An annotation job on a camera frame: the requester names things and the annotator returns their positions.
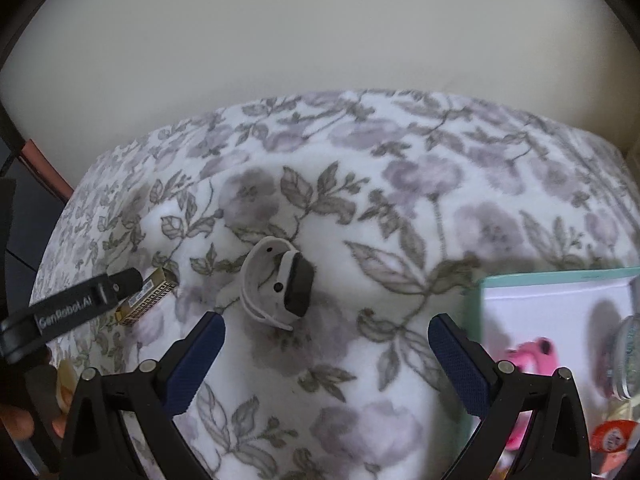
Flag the red-brown board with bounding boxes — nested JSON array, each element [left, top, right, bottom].
[[20, 139, 76, 201]]

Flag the round tin of clips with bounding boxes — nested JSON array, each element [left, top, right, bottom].
[[602, 312, 640, 401]]

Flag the white tray with teal rim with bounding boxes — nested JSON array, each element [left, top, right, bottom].
[[462, 267, 640, 480]]

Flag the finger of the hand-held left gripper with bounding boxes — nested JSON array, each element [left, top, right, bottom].
[[97, 267, 143, 306]]

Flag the person's left hand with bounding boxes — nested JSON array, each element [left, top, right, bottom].
[[0, 405, 68, 443]]

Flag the pink round case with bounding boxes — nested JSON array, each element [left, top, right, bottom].
[[495, 339, 556, 453]]

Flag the gold patterned box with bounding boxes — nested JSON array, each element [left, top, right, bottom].
[[114, 267, 180, 326]]

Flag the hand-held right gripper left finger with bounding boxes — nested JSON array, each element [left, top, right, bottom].
[[60, 311, 227, 480]]

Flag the white smartwatch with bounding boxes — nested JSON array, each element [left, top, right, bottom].
[[240, 236, 316, 332]]

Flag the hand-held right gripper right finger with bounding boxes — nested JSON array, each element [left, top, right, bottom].
[[427, 312, 593, 480]]

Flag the dark cabinet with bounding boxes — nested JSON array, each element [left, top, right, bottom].
[[0, 150, 66, 311]]

